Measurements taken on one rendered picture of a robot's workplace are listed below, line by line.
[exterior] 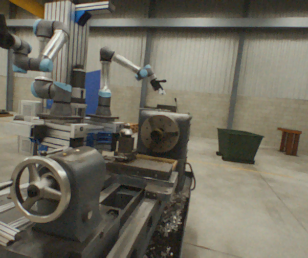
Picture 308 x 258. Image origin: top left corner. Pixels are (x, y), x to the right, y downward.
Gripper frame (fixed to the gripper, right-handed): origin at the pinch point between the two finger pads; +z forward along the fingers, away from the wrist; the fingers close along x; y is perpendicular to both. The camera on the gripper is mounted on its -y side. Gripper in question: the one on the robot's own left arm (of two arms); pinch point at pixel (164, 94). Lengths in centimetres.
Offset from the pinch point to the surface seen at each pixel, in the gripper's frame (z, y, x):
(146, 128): 10, 36, 52
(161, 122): 12, 23, 56
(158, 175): 20, 44, 120
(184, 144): 40, 15, 50
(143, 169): 14, 49, 117
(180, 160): 51, 25, 51
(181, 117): 19.0, 5.0, 45.8
